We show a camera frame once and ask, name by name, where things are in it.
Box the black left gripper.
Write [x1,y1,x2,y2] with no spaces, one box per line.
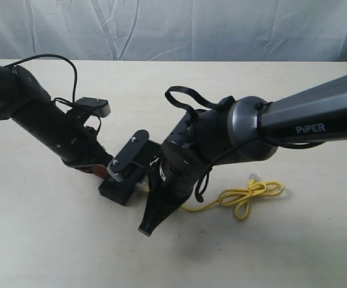
[61,131,113,179]

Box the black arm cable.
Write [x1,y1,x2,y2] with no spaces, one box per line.
[0,34,102,133]
[164,86,327,204]

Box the yellow ethernet cable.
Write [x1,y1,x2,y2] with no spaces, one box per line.
[135,173,285,222]

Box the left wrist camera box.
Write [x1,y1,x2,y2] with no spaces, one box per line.
[74,97,111,118]

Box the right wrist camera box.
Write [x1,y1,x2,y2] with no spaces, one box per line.
[107,130,149,182]

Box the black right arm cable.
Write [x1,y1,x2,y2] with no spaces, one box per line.
[164,86,327,204]

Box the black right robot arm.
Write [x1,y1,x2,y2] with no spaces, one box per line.
[138,75,347,236]

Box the grey wrinkled backdrop cloth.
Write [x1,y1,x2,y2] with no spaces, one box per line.
[0,1,347,61]

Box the black rectangular box device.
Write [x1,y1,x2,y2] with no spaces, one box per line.
[98,176,146,206]

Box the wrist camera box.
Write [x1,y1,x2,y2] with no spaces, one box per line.
[74,97,111,118]
[107,130,149,182]

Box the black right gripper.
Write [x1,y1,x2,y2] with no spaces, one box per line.
[138,158,203,236]

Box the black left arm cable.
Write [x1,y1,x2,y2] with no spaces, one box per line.
[0,34,102,133]

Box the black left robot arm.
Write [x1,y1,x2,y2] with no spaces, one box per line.
[0,65,113,179]

